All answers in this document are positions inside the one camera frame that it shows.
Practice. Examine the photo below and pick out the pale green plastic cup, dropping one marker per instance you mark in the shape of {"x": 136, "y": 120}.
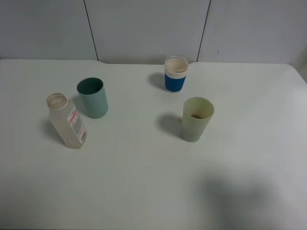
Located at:
{"x": 197, "y": 112}

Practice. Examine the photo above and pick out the clear plastic drink bottle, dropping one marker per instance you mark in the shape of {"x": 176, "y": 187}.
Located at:
{"x": 65, "y": 118}

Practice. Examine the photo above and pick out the blue sleeved paper cup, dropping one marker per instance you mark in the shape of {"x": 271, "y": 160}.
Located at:
{"x": 176, "y": 69}

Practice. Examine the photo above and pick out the teal plastic cup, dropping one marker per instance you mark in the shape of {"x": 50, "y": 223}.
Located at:
{"x": 93, "y": 96}

